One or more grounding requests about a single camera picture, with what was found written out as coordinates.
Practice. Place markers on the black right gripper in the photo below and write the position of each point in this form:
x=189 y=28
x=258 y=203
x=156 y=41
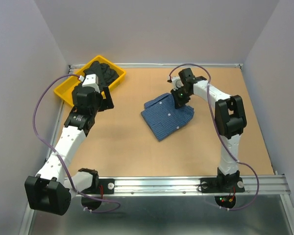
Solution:
x=178 y=102

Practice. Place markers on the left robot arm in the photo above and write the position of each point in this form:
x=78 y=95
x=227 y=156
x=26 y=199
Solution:
x=76 y=129

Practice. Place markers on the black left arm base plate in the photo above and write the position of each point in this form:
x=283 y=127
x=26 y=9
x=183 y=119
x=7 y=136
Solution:
x=105 y=186

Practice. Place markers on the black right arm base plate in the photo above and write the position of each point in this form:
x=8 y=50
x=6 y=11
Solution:
x=213 y=185

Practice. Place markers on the blue plaid long sleeve shirt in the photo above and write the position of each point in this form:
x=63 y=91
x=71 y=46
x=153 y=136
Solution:
x=163 y=118

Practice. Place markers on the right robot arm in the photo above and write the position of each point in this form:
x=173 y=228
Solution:
x=229 y=120

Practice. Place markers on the black striped shirt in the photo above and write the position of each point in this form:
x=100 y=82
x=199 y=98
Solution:
x=90 y=82

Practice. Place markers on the yellow plastic bin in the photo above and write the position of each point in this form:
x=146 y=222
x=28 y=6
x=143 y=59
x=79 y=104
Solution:
x=63 y=88

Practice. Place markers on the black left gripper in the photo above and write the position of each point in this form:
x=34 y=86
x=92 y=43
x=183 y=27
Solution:
x=106 y=104

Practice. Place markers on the aluminium back rail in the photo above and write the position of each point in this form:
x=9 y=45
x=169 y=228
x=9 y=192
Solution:
x=173 y=65

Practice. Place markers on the aluminium front rail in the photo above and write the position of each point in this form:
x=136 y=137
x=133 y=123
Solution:
x=156 y=186

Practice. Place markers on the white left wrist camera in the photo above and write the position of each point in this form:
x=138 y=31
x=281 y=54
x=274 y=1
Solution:
x=90 y=81

